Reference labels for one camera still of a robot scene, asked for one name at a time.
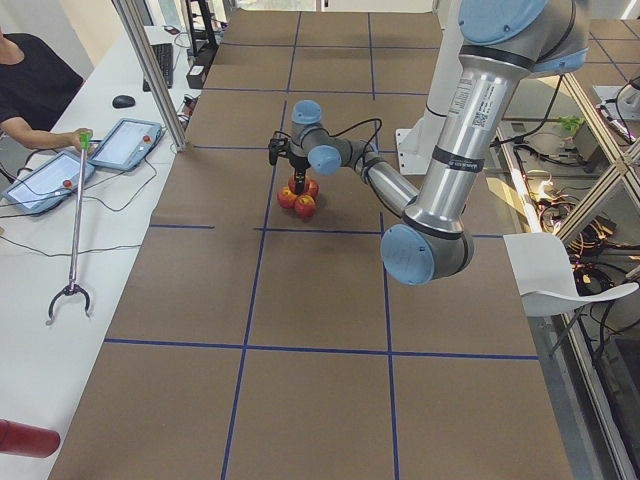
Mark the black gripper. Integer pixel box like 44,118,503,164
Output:
288,152,310,195

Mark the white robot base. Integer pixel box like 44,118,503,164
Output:
395,125,429,175

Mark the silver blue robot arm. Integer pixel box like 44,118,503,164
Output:
269,1,590,285

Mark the red apple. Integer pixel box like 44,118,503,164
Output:
294,194,317,218
288,176,319,198
277,186,297,209

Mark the red apple left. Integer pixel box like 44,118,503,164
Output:
277,186,297,209

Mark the red apple front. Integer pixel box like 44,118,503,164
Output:
294,194,317,218

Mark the blue teach pendant far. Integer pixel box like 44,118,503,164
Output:
89,118,162,172

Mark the blue teach pendant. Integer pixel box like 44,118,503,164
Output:
2,151,81,216
89,118,162,172

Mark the black keyboard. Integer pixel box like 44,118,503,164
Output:
151,43,174,89

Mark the black computer mouse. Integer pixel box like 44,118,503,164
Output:
112,95,136,109

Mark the blue teach pendant near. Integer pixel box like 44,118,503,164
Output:
2,151,81,216

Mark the silver reacher grabber tool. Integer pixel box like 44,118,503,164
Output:
45,131,92,326

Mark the white plastic chair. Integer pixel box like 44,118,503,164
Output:
503,232,639,317

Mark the person in black shirt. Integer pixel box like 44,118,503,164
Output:
1,33,91,150

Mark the red cylinder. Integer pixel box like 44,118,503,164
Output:
1,419,61,458

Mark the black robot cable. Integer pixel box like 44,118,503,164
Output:
327,117,383,154

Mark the aluminium frame post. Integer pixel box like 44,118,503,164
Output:
113,0,187,152

